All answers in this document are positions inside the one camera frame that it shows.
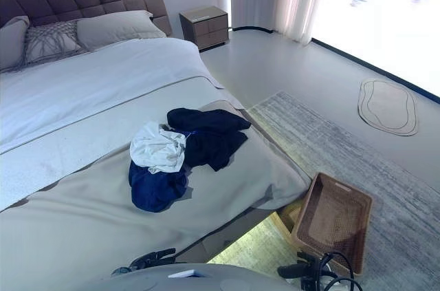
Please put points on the brown wicker basket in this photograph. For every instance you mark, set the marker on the brown wicker basket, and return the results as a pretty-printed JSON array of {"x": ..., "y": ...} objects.
[{"x": 330, "y": 215}]

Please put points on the pale grey bed cover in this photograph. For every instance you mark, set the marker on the pale grey bed cover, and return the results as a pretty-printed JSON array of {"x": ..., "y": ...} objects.
[{"x": 68, "y": 153}]

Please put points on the grey area rug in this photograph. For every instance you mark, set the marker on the grey area rug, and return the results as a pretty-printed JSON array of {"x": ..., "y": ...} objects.
[{"x": 343, "y": 153}]

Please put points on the black garment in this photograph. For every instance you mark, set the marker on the black garment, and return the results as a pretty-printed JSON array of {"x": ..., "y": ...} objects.
[{"x": 213, "y": 139}]

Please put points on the brown nightstand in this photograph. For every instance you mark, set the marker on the brown nightstand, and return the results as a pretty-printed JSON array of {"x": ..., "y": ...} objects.
[{"x": 206, "y": 29}]

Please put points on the oval beige floor mat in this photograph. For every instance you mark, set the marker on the oval beige floor mat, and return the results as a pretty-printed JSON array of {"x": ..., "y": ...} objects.
[{"x": 388, "y": 107}]

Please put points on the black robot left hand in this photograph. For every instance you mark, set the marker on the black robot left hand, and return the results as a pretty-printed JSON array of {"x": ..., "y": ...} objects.
[{"x": 154, "y": 257}]

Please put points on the plain grey pillow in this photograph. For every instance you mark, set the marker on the plain grey pillow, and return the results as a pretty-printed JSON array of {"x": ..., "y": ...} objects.
[{"x": 12, "y": 43}]

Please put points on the blue garment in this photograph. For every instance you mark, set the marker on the blue garment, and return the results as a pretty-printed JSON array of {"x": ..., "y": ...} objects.
[{"x": 154, "y": 191}]

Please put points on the light wooden bed leg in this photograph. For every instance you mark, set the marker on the light wooden bed leg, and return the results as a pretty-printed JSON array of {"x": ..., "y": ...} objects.
[{"x": 290, "y": 217}]

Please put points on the grey robot torso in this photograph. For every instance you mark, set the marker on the grey robot torso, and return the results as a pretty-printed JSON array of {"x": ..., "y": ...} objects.
[{"x": 154, "y": 280}]

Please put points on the white pillow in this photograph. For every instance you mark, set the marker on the white pillow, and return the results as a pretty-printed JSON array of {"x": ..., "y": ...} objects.
[{"x": 117, "y": 27}]

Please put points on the fringed decorative pillow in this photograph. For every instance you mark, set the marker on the fringed decorative pillow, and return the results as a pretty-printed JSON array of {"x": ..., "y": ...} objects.
[{"x": 48, "y": 41}]

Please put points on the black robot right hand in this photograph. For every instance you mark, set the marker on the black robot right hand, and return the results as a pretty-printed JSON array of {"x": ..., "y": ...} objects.
[{"x": 302, "y": 267}]

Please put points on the white garment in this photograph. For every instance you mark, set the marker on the white garment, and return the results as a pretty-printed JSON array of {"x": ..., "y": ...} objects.
[{"x": 154, "y": 148}]

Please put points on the white duvet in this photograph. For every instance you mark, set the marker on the white duvet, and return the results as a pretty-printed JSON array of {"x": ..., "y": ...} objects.
[{"x": 103, "y": 74}]

